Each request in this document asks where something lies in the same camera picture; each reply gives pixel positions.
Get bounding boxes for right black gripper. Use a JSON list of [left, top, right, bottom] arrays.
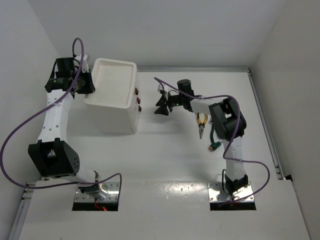
[[155, 91, 185, 116]]

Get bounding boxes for white drawer cabinet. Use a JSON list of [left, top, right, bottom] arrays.
[[84, 58, 142, 135]]

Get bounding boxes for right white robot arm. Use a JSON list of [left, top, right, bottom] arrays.
[[154, 77, 249, 196]]

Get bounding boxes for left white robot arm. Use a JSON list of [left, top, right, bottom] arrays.
[[28, 55, 101, 195]]

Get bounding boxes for green orange screwdriver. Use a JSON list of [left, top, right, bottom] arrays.
[[208, 141, 222, 152]]

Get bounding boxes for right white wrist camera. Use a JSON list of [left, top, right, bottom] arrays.
[[157, 84, 168, 97]]

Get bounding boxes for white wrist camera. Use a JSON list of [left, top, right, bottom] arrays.
[[157, 84, 168, 97], [74, 54, 89, 72]]

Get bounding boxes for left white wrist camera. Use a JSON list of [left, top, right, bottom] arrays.
[[74, 54, 89, 72]]

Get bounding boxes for yellow handled pliers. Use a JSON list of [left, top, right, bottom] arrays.
[[195, 112, 208, 139]]

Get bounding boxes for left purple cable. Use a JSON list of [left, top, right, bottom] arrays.
[[0, 37, 123, 190]]

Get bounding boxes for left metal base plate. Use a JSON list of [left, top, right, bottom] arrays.
[[74, 182, 121, 204]]

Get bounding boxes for metal base plate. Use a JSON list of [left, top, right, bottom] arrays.
[[74, 182, 121, 204], [207, 182, 255, 204]]

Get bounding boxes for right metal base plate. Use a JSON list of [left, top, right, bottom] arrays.
[[207, 182, 255, 204]]

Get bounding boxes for aluminium rail left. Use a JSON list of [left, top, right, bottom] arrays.
[[8, 188, 34, 240]]

